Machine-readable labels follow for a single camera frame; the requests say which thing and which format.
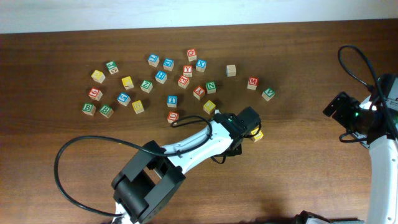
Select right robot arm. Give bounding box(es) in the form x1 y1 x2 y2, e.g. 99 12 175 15
292 74 397 224

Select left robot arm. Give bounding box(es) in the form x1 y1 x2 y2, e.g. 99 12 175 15
111 107 261 223

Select yellow block near right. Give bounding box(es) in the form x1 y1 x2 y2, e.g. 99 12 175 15
251 128 264 142

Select yellow block centre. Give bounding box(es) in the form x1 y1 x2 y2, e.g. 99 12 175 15
203 100 216 114

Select green letter V block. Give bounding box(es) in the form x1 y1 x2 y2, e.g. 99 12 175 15
261 88 275 101

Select red letter M block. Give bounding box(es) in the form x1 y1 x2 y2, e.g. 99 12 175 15
247 77 259 90

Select green letter N block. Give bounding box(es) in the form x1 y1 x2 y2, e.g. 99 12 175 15
206 81 216 94

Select red letter Y tilted block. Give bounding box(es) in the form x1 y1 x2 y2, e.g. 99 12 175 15
193 86 206 100

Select plain wooden block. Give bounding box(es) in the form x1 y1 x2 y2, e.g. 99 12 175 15
226 65 237 77

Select red letter U block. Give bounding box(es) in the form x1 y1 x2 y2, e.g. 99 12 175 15
167 111 179 123

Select red letter E block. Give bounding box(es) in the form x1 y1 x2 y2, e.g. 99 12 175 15
177 75 190 89

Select blue letter T block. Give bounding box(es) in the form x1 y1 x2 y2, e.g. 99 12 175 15
167 95 178 108

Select blue letter X block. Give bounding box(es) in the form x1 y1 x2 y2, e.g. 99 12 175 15
196 59 207 72

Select red letter Y upright block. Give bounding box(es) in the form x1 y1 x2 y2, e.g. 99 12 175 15
183 65 193 77

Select red letter C block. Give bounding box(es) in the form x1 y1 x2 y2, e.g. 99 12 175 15
187 49 197 62

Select blue letter H block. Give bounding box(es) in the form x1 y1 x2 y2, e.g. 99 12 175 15
155 70 167 84

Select blue letter D block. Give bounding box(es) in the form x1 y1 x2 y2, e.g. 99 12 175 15
163 58 174 71

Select green letter Z block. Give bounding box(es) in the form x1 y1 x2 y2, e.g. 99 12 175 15
140 80 153 93

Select yellow letter S block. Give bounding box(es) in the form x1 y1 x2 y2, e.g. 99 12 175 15
131 100 144 114

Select blue number 5 block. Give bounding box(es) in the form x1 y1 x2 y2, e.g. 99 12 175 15
117 93 131 106

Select yellow block upper middle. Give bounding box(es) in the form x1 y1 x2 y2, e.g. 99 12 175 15
121 76 134 90

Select green letter B right block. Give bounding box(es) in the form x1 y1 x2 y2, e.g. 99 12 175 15
99 104 114 118

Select green letter b block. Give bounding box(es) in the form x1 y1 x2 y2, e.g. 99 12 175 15
82 103 96 116
99 104 114 118

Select green letter Q block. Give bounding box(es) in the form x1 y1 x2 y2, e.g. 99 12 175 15
105 61 119 74

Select red number 6 block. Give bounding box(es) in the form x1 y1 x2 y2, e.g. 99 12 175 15
88 88 103 101

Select yellow block far left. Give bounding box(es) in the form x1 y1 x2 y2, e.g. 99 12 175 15
91 70 106 83

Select green letter B left block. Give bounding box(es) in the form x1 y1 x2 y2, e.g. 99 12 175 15
82 103 96 116

